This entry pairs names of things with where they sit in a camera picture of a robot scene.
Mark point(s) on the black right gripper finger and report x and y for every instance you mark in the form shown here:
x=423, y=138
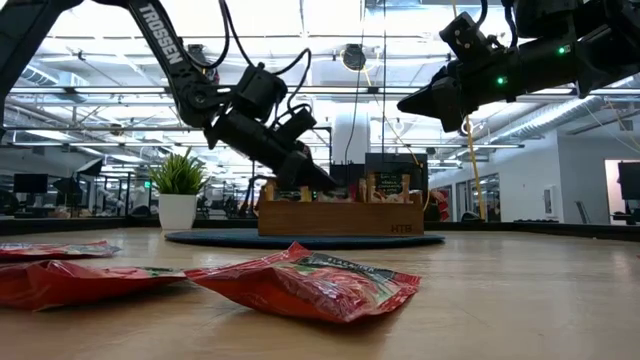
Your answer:
x=422, y=105
x=442, y=84

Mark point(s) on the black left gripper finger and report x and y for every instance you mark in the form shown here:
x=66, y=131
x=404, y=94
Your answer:
x=317, y=181

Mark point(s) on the wooden three-compartment box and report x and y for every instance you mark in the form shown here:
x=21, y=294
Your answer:
x=340, y=220

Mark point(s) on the orange tea sachet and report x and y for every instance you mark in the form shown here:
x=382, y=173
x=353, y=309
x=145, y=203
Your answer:
x=270, y=192

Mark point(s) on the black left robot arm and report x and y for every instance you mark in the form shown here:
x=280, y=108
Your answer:
x=165, y=45

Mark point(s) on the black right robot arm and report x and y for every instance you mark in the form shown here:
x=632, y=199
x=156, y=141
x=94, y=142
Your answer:
x=590, y=50

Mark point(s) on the black computer tower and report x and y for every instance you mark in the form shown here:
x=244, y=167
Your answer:
x=347, y=175

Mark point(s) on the black computer monitor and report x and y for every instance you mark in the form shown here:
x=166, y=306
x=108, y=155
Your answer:
x=400, y=162
x=630, y=180
x=30, y=183

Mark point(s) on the green plant white pot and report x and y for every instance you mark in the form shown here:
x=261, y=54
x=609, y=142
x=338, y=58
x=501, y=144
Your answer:
x=177, y=212

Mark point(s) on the round blue woven placemat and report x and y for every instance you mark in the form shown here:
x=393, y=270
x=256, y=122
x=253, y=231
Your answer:
x=210, y=239

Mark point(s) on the black tilted monitor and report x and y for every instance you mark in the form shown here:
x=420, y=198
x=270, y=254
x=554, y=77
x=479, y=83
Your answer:
x=91, y=167

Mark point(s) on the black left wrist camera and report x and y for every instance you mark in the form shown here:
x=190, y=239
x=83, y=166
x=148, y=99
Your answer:
x=297, y=125

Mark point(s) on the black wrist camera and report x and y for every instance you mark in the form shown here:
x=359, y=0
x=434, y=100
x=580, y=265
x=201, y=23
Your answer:
x=467, y=37
x=297, y=125

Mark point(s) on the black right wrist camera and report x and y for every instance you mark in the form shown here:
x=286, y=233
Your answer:
x=467, y=37

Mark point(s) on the white wall panel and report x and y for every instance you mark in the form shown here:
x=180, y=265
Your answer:
x=549, y=200

